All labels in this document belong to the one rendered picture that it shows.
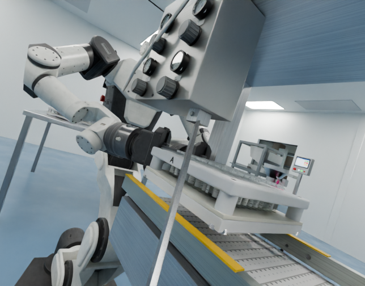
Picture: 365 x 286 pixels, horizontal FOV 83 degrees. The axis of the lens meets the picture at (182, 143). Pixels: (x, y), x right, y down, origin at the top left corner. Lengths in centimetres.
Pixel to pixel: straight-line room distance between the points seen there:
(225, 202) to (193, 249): 7
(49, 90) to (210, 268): 57
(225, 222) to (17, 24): 548
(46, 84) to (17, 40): 486
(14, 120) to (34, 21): 200
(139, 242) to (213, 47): 35
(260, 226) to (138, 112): 68
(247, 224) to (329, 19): 35
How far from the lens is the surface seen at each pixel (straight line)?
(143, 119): 92
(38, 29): 556
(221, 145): 69
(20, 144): 194
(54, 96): 66
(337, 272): 50
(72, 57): 82
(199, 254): 29
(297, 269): 48
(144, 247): 40
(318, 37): 49
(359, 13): 44
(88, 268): 88
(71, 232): 133
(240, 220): 32
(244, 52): 41
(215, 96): 35
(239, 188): 29
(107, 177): 85
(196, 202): 33
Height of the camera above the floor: 97
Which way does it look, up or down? 1 degrees up
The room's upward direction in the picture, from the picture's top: 19 degrees clockwise
